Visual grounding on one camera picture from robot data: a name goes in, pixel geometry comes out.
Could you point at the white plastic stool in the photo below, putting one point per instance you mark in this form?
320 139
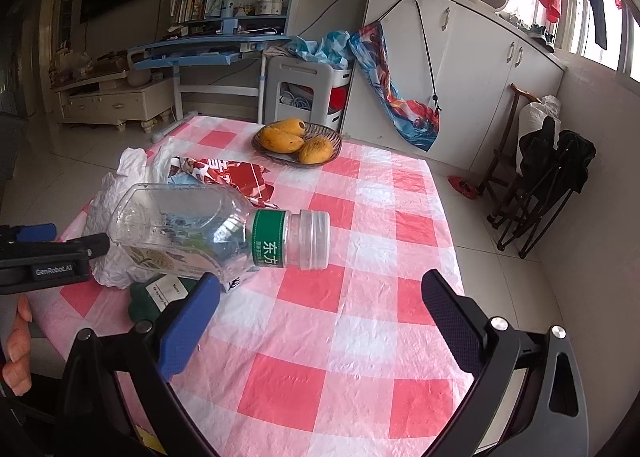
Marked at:
297 89

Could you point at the black folded chair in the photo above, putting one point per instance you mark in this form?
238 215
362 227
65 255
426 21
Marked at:
529 193

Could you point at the yellow mango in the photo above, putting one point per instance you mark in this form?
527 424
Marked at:
294 126
279 141
316 151

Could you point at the clear plastic water bottle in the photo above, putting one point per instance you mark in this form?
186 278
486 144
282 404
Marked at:
190 230

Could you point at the blue study desk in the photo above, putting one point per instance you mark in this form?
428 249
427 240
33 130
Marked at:
235 39

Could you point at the wooden folding stool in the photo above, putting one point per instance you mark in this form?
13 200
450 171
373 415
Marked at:
505 142

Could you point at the dark wicker fruit basket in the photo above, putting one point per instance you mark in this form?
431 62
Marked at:
312 131

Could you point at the green plush toy with label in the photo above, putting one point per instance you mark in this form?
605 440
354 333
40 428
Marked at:
149 299

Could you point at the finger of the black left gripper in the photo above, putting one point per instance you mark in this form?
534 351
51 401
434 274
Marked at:
92 244

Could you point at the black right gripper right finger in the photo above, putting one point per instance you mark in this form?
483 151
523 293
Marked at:
458 319

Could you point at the colourful hanging bag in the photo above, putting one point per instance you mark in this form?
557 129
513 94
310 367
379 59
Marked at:
416 122

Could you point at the left yellow mango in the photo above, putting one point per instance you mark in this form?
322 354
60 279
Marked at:
279 141

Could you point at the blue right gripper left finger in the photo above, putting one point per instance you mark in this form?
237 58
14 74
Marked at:
187 319

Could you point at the white wall cabinet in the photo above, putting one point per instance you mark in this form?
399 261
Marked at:
471 59

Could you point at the red floor object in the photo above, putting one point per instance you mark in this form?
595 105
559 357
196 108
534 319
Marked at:
463 187

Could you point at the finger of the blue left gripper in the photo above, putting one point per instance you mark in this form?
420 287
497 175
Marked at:
40 233

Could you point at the right yellow mango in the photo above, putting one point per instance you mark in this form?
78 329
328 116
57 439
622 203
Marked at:
316 151

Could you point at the person's left hand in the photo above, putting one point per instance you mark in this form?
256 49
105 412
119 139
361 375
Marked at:
16 371

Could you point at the rear yellow mango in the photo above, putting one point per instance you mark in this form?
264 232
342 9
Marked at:
294 126

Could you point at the cream TV stand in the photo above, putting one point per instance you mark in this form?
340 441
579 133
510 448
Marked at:
110 100

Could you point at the light blue crumpled cloth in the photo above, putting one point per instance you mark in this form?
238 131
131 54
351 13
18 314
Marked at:
332 50

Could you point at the red snack wrapper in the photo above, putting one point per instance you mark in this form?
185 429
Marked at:
245 177

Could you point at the pink checkered tablecloth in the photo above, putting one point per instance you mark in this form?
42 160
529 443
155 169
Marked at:
345 361

